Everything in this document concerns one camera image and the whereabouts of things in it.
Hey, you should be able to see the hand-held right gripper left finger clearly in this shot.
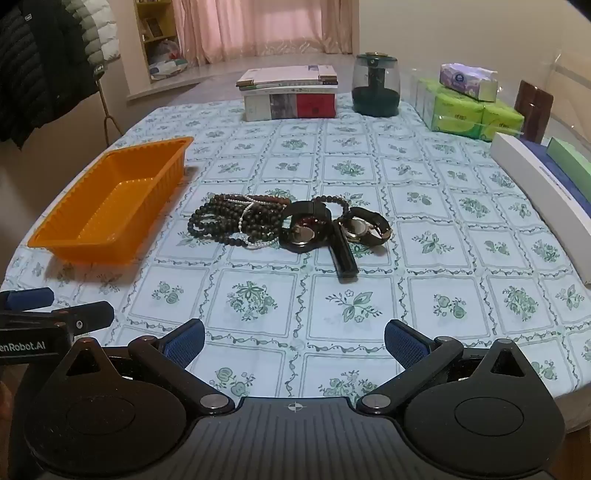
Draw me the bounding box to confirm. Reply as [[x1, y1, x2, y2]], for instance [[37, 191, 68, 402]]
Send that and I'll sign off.
[[60, 318, 236, 416]]

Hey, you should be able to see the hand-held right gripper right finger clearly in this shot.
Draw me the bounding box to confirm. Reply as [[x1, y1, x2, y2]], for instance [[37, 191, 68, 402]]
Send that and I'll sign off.
[[355, 318, 532, 416]]

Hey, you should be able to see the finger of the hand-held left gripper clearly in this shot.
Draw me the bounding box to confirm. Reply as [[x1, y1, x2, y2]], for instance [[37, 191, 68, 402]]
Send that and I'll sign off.
[[0, 301, 115, 343], [0, 287, 55, 312]]

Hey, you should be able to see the orange plastic tray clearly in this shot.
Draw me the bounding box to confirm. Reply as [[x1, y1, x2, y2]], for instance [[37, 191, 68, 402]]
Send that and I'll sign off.
[[27, 136, 195, 266]]

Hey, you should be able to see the black wrist watch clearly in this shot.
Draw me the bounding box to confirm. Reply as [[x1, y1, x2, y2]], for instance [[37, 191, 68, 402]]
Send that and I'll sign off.
[[278, 200, 333, 254], [329, 207, 393, 278]]

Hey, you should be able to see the white pearl necklace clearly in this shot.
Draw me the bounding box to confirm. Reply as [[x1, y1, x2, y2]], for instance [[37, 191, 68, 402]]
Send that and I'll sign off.
[[231, 194, 280, 250]]

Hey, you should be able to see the dark bead necklace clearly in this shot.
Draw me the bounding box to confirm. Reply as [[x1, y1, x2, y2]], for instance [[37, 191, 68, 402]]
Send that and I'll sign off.
[[187, 194, 287, 247]]

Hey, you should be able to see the brown bead bracelet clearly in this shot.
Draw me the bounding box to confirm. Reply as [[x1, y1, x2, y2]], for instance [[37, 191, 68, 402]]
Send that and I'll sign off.
[[313, 195, 356, 220]]

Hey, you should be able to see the reddish brown bead necklace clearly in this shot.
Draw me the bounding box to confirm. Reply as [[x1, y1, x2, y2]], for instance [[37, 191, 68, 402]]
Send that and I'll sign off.
[[210, 193, 294, 208]]

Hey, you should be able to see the green floral tablecloth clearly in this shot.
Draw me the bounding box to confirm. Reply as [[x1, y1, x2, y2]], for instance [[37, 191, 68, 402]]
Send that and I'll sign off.
[[0, 99, 591, 430]]

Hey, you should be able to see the metal coat stand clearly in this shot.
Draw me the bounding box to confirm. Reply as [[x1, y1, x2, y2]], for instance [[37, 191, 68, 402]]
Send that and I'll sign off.
[[95, 69, 123, 144]]

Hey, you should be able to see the long white box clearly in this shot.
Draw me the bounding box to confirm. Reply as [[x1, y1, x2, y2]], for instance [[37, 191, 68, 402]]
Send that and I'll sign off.
[[489, 133, 591, 217]]

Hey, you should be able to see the flat blue box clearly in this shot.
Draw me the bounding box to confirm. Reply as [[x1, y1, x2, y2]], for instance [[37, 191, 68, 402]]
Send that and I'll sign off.
[[522, 138, 591, 204]]

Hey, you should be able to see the black puffer jacket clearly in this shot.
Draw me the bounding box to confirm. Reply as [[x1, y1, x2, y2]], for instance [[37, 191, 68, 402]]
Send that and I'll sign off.
[[0, 0, 100, 144]]

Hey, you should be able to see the green tissue multipack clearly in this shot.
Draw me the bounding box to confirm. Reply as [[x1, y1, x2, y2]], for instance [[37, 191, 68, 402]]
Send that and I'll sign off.
[[410, 69, 526, 140]]

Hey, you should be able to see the glass teapot with green base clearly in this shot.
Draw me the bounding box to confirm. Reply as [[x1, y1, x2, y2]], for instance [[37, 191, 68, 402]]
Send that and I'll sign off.
[[351, 52, 402, 117]]

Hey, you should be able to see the long green box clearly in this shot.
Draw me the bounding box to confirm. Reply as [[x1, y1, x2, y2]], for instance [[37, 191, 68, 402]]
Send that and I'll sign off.
[[547, 137, 591, 174]]

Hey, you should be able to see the thick boxed book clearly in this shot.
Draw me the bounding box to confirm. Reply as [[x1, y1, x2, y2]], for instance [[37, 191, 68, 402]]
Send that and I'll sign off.
[[242, 85, 338, 122]]

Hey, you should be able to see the plastic bag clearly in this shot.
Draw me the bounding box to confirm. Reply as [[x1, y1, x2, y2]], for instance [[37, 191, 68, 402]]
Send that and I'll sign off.
[[148, 39, 188, 81]]

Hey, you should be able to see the purple tissue pack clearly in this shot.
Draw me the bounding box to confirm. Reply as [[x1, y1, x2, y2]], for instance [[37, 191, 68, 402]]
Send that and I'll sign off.
[[438, 63, 499, 102]]

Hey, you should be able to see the grey white puffer jacket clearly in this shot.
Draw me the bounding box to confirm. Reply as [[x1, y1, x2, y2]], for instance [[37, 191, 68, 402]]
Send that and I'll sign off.
[[62, 0, 122, 75]]

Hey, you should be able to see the wooden bookshelf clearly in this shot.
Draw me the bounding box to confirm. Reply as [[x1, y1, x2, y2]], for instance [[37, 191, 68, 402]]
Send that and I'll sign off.
[[134, 0, 178, 84]]

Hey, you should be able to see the stack of thin books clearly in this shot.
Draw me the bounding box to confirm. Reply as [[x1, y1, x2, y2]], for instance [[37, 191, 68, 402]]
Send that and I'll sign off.
[[235, 65, 339, 90]]

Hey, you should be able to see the pink curtain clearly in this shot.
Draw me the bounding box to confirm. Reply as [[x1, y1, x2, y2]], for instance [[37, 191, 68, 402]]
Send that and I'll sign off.
[[173, 0, 361, 65]]

